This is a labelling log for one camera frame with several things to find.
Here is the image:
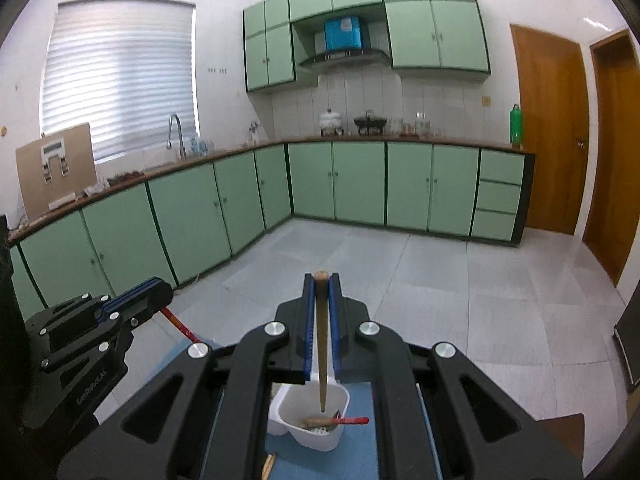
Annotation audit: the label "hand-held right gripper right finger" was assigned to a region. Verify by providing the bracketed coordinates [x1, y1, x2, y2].
[327, 274, 583, 480]

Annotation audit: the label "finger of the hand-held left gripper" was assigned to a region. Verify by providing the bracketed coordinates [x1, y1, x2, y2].
[40, 280, 175, 373]
[25, 276, 156, 336]

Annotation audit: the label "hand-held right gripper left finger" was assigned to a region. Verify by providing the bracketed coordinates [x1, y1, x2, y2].
[60, 274, 318, 480]

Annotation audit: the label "red-tipped wooden chopstick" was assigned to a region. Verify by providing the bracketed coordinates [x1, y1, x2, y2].
[314, 270, 331, 413]
[300, 416, 370, 429]
[161, 307, 198, 341]

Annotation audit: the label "white two-compartment container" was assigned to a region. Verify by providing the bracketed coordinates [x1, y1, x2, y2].
[267, 371, 350, 452]

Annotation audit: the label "blue mat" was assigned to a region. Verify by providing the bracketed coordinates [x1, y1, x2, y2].
[170, 337, 443, 480]

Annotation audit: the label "brown cardboard board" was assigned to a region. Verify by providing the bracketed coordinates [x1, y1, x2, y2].
[15, 121, 98, 221]

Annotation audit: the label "green base cabinets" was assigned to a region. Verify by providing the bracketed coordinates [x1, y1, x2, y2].
[7, 139, 536, 311]

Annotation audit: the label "white clip device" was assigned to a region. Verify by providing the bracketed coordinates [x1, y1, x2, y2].
[41, 139, 71, 183]

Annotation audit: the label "metal faucet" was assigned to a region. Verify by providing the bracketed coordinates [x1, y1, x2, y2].
[167, 113, 187, 159]

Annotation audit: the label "white cooking pot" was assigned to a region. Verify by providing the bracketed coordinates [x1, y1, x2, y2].
[319, 108, 344, 136]

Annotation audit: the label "black wok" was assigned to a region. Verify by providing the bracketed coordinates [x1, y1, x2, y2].
[353, 110, 389, 136]

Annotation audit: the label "white window blind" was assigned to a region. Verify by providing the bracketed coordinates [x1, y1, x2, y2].
[40, 1, 197, 161]

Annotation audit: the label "group of glass jars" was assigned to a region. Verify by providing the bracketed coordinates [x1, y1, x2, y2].
[389, 111, 443, 138]

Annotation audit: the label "brown stool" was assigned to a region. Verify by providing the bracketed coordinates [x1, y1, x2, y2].
[537, 412, 586, 480]

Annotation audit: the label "black range hood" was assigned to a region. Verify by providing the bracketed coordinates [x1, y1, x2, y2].
[298, 47, 392, 69]

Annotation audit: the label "green bottle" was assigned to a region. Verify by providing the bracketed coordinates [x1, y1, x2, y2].
[508, 103, 524, 147]

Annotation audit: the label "dark glass-front cabinet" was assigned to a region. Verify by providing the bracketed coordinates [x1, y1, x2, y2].
[614, 287, 640, 386]

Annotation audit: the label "brown wooden door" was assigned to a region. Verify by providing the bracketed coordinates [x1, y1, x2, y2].
[510, 23, 590, 236]
[582, 29, 640, 287]

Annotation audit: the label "green wall cabinets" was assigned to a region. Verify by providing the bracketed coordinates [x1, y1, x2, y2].
[242, 0, 492, 93]

